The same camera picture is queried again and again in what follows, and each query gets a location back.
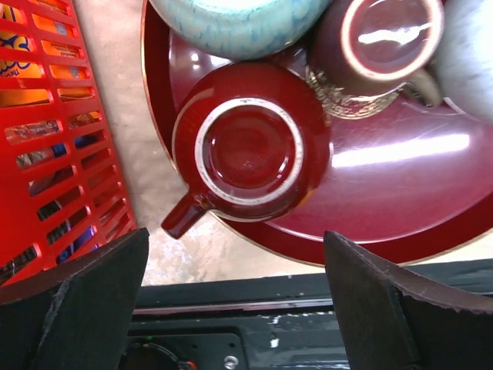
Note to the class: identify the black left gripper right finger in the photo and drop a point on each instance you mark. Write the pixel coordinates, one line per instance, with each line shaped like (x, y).
(391, 318)

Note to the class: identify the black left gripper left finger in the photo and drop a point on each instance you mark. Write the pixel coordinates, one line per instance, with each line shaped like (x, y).
(76, 315)

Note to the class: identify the red floral mug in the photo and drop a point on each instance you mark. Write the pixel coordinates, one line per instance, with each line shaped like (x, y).
(251, 141)

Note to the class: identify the white speckled mug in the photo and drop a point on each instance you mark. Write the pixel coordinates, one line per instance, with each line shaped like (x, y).
(463, 60)

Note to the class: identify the teal glazed mug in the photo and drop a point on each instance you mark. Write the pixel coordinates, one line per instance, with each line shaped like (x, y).
(240, 30)

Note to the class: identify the red plastic basket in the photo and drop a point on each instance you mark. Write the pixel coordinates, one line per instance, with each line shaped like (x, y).
(62, 190)

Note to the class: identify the dark red round tray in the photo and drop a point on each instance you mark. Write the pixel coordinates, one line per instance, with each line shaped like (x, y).
(409, 183)

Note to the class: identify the small brown espresso cup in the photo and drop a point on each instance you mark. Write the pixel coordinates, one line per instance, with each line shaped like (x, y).
(365, 52)

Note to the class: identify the black table front rail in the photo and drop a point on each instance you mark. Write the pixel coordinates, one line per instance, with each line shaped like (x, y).
(271, 323)

